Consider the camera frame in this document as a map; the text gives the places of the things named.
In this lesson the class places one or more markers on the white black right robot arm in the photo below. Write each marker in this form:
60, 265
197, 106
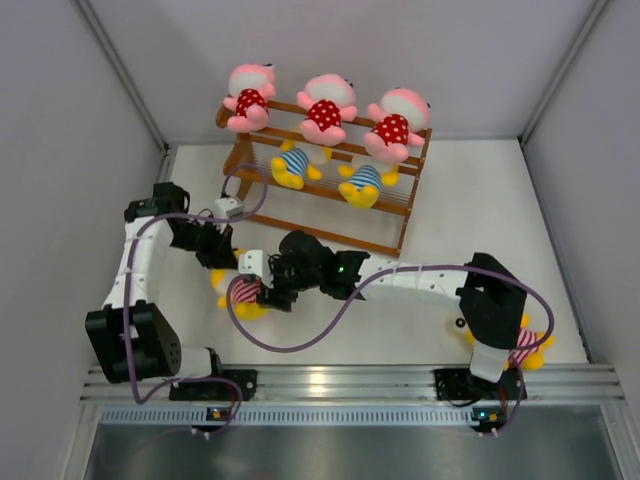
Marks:
488, 297

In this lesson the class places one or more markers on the aluminium front rail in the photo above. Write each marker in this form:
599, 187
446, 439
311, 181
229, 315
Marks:
555, 384

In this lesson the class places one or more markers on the yellow pink-striped toy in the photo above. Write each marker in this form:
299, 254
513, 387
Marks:
528, 359
243, 295

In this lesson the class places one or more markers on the yellow blue-striped toy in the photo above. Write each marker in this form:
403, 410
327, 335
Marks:
364, 178
297, 162

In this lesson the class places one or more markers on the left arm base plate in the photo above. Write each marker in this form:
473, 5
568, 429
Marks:
239, 384

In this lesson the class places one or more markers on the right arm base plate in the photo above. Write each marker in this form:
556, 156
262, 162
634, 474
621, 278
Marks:
459, 385

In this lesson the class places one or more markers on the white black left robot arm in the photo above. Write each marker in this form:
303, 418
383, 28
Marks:
129, 333

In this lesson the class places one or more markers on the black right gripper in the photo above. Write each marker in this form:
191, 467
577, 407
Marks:
274, 296

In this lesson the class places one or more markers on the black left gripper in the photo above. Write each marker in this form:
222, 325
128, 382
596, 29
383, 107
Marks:
219, 254

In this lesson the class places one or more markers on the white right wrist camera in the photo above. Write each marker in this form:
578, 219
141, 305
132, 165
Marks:
255, 262

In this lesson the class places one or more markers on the perforated grey cable duct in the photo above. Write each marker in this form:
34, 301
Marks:
274, 415

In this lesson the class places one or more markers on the brown wooden shelf rack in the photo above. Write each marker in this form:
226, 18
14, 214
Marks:
244, 165

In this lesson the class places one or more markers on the pink red-dotted toy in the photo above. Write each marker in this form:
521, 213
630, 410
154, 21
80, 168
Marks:
328, 100
251, 87
398, 117

